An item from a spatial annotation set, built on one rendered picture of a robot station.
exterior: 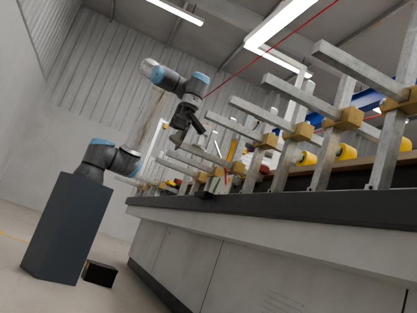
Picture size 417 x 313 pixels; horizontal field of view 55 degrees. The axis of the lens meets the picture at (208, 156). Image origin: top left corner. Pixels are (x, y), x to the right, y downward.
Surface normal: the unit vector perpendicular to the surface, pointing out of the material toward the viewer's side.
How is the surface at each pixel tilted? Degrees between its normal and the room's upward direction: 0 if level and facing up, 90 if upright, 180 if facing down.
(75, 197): 90
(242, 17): 90
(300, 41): 90
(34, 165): 90
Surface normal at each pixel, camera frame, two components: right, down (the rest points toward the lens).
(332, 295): -0.88, -0.37
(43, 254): -0.65, -0.38
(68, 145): 0.28, -0.12
